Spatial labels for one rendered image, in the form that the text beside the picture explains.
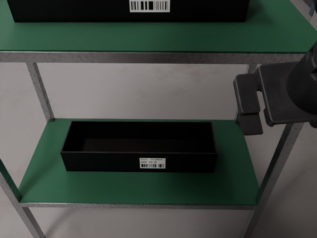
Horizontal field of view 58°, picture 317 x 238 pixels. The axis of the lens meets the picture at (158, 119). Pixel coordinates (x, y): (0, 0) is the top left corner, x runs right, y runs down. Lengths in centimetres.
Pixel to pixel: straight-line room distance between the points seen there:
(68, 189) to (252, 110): 91
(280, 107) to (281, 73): 4
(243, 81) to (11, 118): 187
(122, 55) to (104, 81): 159
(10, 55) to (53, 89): 155
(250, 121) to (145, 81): 189
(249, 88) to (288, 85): 4
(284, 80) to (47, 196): 96
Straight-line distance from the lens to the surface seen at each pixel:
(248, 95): 32
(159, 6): 73
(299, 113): 31
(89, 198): 109
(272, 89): 31
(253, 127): 32
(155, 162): 108
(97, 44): 66
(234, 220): 146
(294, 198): 163
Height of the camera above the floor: 125
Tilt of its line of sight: 42 degrees down
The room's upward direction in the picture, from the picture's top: straight up
